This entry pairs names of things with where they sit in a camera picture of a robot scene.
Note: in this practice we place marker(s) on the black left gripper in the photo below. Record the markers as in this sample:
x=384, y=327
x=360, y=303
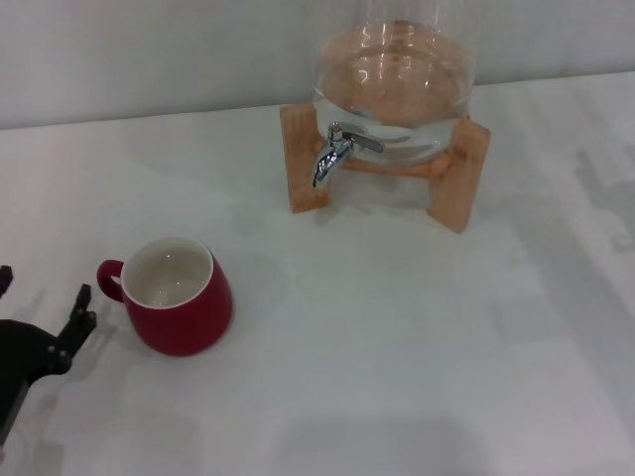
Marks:
x=22, y=352

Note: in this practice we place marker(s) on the red ceramic cup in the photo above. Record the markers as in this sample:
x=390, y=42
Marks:
x=183, y=322

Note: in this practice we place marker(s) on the chrome faucet tap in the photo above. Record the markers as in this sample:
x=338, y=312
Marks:
x=330, y=158

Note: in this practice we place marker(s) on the wooden dispenser stand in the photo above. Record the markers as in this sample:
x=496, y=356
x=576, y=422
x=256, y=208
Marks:
x=300, y=158

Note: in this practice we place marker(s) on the glass water dispenser jar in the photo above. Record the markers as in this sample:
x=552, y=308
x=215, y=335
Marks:
x=397, y=74

